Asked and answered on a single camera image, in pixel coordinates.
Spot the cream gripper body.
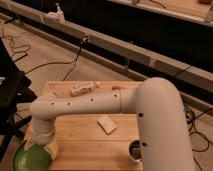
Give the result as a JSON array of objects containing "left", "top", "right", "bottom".
[{"left": 24, "top": 133, "right": 59, "bottom": 160}]

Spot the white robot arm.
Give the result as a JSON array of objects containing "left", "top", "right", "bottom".
[{"left": 30, "top": 77, "right": 195, "bottom": 171}]

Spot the white rectangular sponge block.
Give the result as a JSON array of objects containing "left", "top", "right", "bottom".
[{"left": 97, "top": 115, "right": 117, "bottom": 135}]

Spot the orange carrot toy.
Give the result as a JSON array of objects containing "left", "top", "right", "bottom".
[{"left": 112, "top": 86, "right": 124, "bottom": 90}]

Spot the white object on ledge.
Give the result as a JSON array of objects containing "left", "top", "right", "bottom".
[{"left": 44, "top": 4, "right": 65, "bottom": 22}]

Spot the black cable on floor left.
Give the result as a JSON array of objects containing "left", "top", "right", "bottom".
[{"left": 2, "top": 34, "right": 90, "bottom": 82}]

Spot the black cable on floor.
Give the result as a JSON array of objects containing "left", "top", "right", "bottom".
[
  {"left": 2, "top": 34, "right": 90, "bottom": 82},
  {"left": 184, "top": 103, "right": 213, "bottom": 171}
]

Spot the black cable on floor right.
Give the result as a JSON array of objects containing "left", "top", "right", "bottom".
[{"left": 184, "top": 103, "right": 213, "bottom": 171}]

